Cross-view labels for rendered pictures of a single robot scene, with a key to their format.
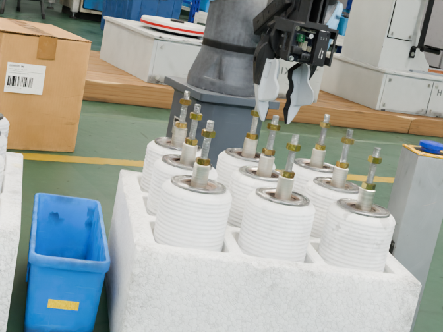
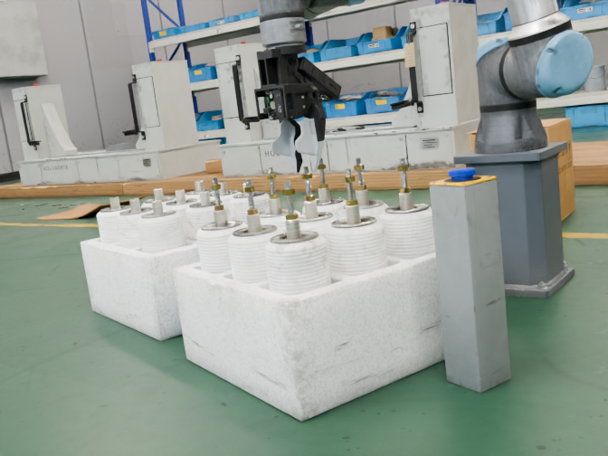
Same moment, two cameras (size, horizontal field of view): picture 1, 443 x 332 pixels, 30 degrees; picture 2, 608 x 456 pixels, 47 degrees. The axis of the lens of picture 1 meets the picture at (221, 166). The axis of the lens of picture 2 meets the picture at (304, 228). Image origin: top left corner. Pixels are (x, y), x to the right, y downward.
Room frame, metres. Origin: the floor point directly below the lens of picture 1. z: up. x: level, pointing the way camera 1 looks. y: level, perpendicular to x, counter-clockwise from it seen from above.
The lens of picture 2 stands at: (0.76, -1.18, 0.46)
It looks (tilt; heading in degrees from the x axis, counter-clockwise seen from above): 10 degrees down; 69
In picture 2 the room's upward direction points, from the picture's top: 7 degrees counter-clockwise
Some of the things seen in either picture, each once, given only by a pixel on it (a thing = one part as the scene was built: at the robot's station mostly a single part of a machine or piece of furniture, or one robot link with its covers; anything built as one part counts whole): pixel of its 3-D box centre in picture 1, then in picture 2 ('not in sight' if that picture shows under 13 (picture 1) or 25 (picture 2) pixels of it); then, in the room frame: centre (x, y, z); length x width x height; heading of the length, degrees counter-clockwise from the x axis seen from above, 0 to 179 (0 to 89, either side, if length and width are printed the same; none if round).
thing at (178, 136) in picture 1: (178, 137); (324, 195); (1.30, 0.08, 0.26); 0.02 x 0.02 x 0.03
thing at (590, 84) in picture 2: not in sight; (594, 78); (4.90, 2.96, 0.35); 0.16 x 0.15 x 0.19; 120
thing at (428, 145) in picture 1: (430, 147); (461, 175); (1.35, -0.33, 0.32); 0.04 x 0.04 x 0.02
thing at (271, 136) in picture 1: (271, 139); (308, 187); (1.21, -0.06, 0.31); 0.01 x 0.01 x 0.08
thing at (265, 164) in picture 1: (265, 166); (310, 210); (1.21, -0.06, 0.26); 0.02 x 0.02 x 0.03
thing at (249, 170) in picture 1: (264, 174); (311, 217); (1.21, -0.06, 0.25); 0.08 x 0.08 x 0.01
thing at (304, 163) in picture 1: (316, 166); (406, 209); (1.35, -0.15, 0.25); 0.08 x 0.08 x 0.01
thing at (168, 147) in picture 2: not in sight; (108, 125); (1.37, 3.94, 0.45); 1.61 x 0.57 x 0.74; 120
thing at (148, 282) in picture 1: (242, 274); (322, 305); (1.21, -0.06, 0.09); 0.39 x 0.39 x 0.18; 12
